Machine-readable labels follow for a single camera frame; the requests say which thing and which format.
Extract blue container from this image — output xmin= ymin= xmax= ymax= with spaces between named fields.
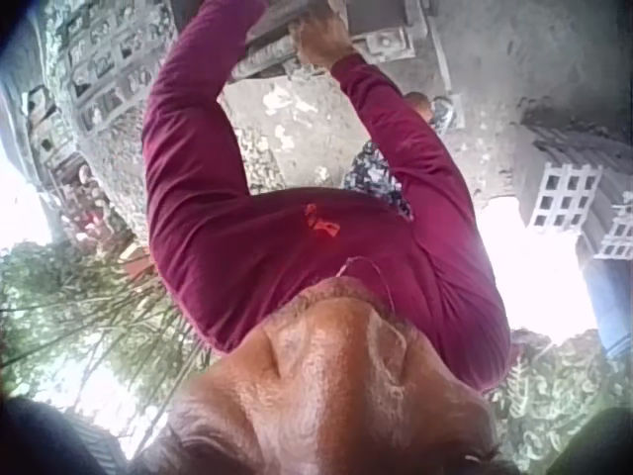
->
xmin=581 ymin=256 xmax=633 ymax=361

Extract wall of hollow concrete blocks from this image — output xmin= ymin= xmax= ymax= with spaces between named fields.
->
xmin=46 ymin=0 xmax=179 ymax=147

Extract green leafy plants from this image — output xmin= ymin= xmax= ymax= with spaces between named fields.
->
xmin=0 ymin=240 xmax=212 ymax=449
xmin=487 ymin=329 xmax=633 ymax=471

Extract gravel heap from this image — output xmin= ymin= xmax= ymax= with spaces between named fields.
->
xmin=231 ymin=126 xmax=289 ymax=195

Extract stack of grey hollow blocks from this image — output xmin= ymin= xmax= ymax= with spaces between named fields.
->
xmin=513 ymin=123 xmax=633 ymax=262

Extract person's right hand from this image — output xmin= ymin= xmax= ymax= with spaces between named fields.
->
xmin=289 ymin=7 xmax=360 ymax=68

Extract reddish rubble heap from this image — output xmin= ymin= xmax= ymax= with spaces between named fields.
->
xmin=61 ymin=165 xmax=155 ymax=279

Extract grey hollow concrete block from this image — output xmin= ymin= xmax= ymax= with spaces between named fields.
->
xmin=229 ymin=0 xmax=429 ymax=84

